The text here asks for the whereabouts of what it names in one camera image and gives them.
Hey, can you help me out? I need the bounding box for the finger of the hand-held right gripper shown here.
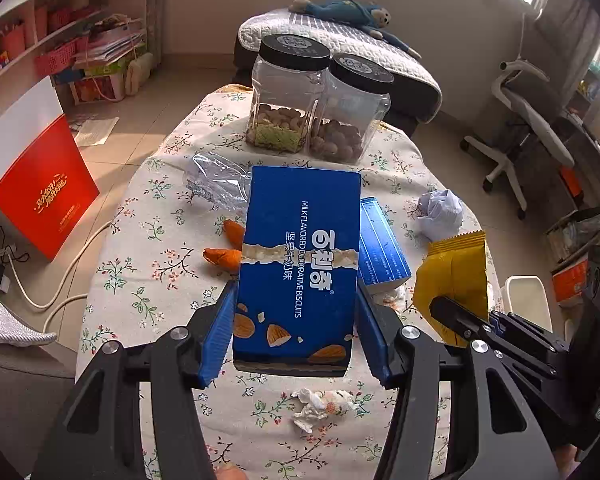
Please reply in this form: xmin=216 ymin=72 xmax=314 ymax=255
xmin=427 ymin=296 xmax=572 ymax=381
xmin=489 ymin=311 xmax=574 ymax=361

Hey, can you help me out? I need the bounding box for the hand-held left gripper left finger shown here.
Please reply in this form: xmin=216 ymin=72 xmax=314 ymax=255
xmin=30 ymin=280 xmax=241 ymax=480

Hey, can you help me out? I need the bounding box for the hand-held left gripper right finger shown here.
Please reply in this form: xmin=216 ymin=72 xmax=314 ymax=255
xmin=356 ymin=280 xmax=556 ymax=480

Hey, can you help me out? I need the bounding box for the yellow snack packet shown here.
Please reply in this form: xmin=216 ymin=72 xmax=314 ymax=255
xmin=412 ymin=230 xmax=490 ymax=348

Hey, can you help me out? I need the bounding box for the blue biscuit box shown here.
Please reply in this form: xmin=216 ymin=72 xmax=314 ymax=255
xmin=231 ymin=165 xmax=362 ymax=378

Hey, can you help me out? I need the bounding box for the white plastic bin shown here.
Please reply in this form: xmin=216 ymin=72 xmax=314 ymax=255
xmin=500 ymin=276 xmax=553 ymax=333

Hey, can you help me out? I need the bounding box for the large orange peel piece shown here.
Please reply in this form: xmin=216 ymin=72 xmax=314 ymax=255
xmin=202 ymin=247 xmax=243 ymax=272

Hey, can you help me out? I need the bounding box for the crumpled white tissue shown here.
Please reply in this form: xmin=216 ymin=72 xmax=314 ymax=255
xmin=290 ymin=387 xmax=358 ymax=433

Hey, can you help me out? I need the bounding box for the small flat blue box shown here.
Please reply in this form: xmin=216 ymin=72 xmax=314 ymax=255
xmin=357 ymin=197 xmax=412 ymax=295

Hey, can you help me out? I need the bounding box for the floral tablecloth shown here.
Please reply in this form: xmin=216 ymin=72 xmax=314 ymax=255
xmin=77 ymin=85 xmax=501 ymax=480

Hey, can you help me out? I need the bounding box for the crumpled white-blue wrapper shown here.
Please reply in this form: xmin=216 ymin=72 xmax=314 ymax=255
xmin=416 ymin=189 xmax=465 ymax=241

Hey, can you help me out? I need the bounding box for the small orange peel piece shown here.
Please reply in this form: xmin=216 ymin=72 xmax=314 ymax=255
xmin=222 ymin=219 xmax=246 ymax=251

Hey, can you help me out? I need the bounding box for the clear plastic bag pile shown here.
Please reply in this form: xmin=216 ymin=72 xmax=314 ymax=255
xmin=545 ymin=205 xmax=600 ymax=266

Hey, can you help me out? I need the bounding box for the clear plastic wrapper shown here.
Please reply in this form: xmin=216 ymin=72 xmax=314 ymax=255
xmin=184 ymin=152 xmax=253 ymax=211

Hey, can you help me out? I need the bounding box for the small orange item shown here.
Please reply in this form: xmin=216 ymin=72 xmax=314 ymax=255
xmin=560 ymin=167 xmax=583 ymax=198

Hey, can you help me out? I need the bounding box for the grey sofa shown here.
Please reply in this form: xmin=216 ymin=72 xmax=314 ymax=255
xmin=0 ymin=280 xmax=76 ymax=480

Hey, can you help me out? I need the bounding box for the white grey office chair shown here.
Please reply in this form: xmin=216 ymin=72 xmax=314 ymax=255
xmin=462 ymin=57 xmax=576 ymax=220

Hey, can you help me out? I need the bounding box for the dark ottoman bed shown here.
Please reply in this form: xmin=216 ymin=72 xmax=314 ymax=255
xmin=232 ymin=10 xmax=443 ymax=138

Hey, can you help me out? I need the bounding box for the clear jar of brown nuts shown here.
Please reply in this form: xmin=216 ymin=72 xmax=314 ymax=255
xmin=307 ymin=54 xmax=396 ymax=163

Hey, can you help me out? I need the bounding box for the paper sheet on floor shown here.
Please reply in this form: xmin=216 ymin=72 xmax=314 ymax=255
xmin=69 ymin=116 xmax=120 ymax=147

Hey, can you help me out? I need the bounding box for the red and white gift bag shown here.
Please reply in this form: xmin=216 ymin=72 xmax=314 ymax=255
xmin=0 ymin=76 xmax=101 ymax=261

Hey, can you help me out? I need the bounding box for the clear jar with green label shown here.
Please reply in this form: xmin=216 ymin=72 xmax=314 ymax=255
xmin=245 ymin=35 xmax=331 ymax=153

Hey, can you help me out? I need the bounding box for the white quilted cover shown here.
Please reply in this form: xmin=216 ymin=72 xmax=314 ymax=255
xmin=237 ymin=10 xmax=443 ymax=111

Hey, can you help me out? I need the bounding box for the cream plush bag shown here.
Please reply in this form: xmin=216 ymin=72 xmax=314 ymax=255
xmin=125 ymin=52 xmax=155 ymax=95

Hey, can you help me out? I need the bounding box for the colourful storage box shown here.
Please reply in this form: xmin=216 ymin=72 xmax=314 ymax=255
xmin=70 ymin=60 xmax=131 ymax=103

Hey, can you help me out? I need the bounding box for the grey curtain beside desk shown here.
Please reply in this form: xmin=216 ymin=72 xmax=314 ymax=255
xmin=525 ymin=0 xmax=600 ymax=106

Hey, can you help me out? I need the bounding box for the stack of papers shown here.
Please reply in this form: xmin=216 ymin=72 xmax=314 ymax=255
xmin=75 ymin=30 xmax=146 ymax=66

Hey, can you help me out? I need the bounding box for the grey striped mat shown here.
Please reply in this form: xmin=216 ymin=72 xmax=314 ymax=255
xmin=287 ymin=12 xmax=381 ymax=43

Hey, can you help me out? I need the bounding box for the pink plastic basket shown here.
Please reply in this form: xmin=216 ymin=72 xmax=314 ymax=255
xmin=34 ymin=40 xmax=78 ymax=77

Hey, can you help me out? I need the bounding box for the blue monkey plush toy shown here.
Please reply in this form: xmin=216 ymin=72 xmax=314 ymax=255
xmin=289 ymin=0 xmax=423 ymax=60

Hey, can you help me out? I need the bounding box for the grey curtain beside shelf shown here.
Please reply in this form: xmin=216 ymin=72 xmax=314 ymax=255
xmin=145 ymin=0 xmax=163 ymax=56

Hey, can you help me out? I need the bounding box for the white power cable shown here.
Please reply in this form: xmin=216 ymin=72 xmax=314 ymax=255
xmin=10 ymin=220 xmax=111 ymax=328

